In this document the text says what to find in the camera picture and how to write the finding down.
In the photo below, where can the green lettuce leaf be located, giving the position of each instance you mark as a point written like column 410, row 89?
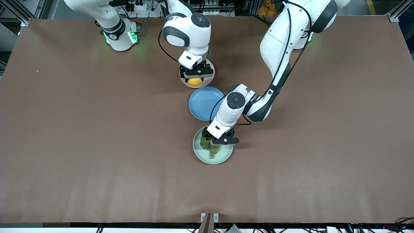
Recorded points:
column 208, row 149

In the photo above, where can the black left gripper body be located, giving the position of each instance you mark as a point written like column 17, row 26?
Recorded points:
column 230, row 132

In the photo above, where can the white power strip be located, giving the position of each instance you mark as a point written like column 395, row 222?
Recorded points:
column 139, row 7

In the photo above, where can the yellow lemon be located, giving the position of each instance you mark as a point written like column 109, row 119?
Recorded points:
column 195, row 82

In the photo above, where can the beige round plate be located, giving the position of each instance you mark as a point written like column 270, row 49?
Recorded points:
column 208, row 81

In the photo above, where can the blue round plate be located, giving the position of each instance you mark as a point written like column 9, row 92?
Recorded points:
column 203, row 103

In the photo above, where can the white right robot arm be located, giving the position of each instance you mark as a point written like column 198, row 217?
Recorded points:
column 181, row 32

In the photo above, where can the aluminium frame post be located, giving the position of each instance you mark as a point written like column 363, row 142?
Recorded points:
column 399, row 11
column 19, row 11

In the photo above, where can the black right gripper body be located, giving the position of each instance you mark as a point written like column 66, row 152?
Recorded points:
column 204, row 66

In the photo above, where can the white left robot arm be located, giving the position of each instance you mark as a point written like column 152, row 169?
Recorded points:
column 281, row 42

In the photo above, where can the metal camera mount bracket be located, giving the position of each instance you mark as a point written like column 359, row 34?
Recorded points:
column 209, row 223

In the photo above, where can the orange objects behind table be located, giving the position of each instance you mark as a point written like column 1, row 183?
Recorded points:
column 267, row 8

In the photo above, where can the pale green round plate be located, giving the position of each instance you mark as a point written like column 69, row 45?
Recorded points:
column 223, row 155

